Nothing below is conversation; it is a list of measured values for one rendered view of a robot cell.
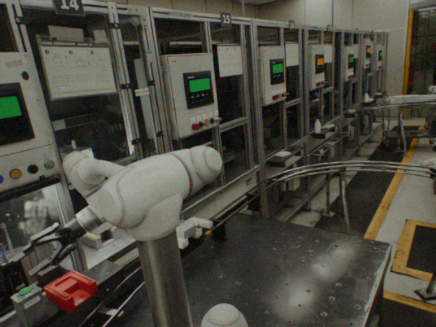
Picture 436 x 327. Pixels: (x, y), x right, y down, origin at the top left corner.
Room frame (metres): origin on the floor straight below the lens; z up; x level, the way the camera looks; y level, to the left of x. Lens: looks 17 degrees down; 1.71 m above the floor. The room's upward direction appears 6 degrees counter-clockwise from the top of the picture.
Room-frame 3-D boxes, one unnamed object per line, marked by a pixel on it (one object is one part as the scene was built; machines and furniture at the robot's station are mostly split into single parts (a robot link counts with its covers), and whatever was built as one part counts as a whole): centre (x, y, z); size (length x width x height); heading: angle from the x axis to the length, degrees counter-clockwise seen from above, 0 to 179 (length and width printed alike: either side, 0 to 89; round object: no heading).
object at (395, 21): (9.08, -3.08, 1.65); 3.78 x 0.08 x 3.30; 53
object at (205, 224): (1.56, 0.25, 0.84); 0.36 x 0.14 x 0.10; 143
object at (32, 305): (0.99, 0.73, 0.97); 0.08 x 0.08 x 0.12; 53
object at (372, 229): (4.88, -2.65, 0.01); 5.85 x 0.59 x 0.01; 143
